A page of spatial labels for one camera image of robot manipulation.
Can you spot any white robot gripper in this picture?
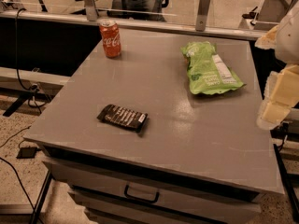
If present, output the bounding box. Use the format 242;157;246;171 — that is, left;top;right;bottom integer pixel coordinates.
255;3;299;130

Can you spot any dark chocolate rxbar wrapper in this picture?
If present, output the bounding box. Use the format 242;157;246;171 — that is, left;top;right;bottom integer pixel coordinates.
97;105;148;133

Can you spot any green snack bag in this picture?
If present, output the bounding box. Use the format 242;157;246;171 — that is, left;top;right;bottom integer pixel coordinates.
181;41;244;95

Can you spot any orange coca-cola can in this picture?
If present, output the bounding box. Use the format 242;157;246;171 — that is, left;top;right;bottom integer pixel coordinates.
100;19;121;58

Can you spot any grey drawer cabinet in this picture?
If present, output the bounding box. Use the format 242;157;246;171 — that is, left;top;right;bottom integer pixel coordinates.
43;147;261;224

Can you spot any black power adapter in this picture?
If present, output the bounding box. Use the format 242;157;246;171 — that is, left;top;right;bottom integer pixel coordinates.
17;147;37;159

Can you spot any right metal bracket post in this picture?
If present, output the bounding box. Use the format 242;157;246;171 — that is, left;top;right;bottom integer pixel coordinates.
195;0;211;32

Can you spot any metal bracket post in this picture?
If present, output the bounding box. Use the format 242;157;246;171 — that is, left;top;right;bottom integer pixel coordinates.
195;0;211;32
84;0;98;21

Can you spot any metal rail barrier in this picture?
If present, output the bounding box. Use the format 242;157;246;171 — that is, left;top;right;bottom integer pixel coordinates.
0;10;266;41

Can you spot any black drawer handle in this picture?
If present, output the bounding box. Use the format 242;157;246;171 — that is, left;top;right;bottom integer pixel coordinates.
123;185;160;204

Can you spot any left metal bracket post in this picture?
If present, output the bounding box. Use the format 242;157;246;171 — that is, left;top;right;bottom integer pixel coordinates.
84;0;98;21

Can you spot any black cable on floor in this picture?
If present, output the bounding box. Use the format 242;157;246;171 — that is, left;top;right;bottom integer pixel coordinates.
0;156;36;210

